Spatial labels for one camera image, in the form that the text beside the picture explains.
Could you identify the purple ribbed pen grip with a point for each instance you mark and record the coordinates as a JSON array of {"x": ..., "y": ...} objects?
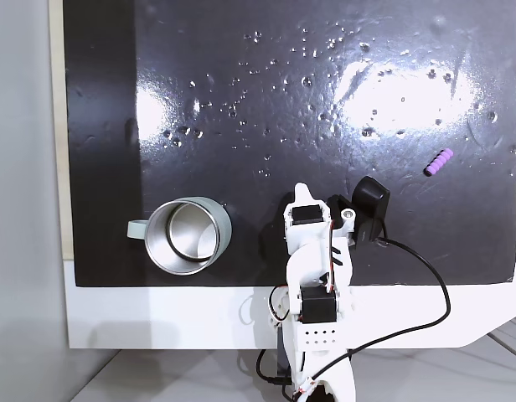
[{"x": 438, "y": 162}]

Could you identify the black glossy table mat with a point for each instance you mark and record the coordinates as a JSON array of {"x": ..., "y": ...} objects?
[{"x": 241, "y": 167}]

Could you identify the black oval camera box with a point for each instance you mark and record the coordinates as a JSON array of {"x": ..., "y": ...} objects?
[{"x": 369, "y": 201}]

